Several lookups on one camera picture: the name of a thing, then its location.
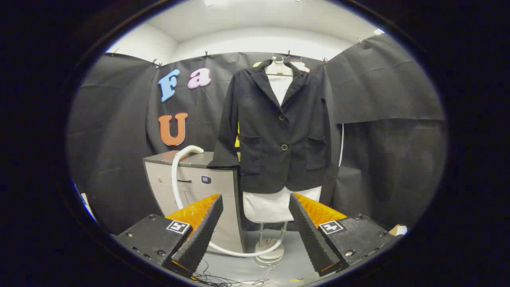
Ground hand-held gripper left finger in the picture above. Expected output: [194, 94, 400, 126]
[111, 193, 224, 277]

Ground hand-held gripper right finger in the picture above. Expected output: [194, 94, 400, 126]
[289, 192, 401, 277]

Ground white garment steamer with hose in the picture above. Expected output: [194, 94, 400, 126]
[171, 145, 284, 258]

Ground black button jacket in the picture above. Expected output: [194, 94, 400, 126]
[206, 60, 332, 195]

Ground white clothes hanger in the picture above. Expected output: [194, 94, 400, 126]
[264, 57, 310, 77]

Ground beige cabinet with grey top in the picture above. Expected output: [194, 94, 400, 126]
[143, 150, 245, 254]

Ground white mannequin on stand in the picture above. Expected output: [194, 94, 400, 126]
[242, 57, 322, 267]

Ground white panel with blue edge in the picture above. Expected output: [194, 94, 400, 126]
[74, 183, 97, 222]

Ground black backdrop cloth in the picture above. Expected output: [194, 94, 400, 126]
[67, 33, 447, 236]

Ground black floor cables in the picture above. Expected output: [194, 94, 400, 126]
[193, 259, 271, 287]

